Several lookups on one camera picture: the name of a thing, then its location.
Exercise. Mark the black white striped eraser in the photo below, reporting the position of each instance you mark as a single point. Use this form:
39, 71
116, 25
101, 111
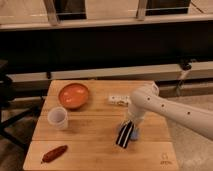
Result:
125, 134

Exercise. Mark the white labelled bottle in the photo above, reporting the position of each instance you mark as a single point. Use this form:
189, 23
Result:
120, 100

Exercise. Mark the white plastic cup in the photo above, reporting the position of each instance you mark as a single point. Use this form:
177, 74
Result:
58, 118

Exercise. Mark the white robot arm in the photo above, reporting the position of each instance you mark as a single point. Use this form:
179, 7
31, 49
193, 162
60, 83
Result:
146, 98

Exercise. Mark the black chair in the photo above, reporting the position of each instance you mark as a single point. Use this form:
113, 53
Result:
6, 96

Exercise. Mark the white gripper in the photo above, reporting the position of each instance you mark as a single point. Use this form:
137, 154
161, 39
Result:
136, 117

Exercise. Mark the orange bowl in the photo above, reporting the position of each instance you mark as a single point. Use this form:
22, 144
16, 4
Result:
73, 96

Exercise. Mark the red sausage toy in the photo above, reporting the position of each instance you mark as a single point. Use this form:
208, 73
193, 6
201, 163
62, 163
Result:
54, 153

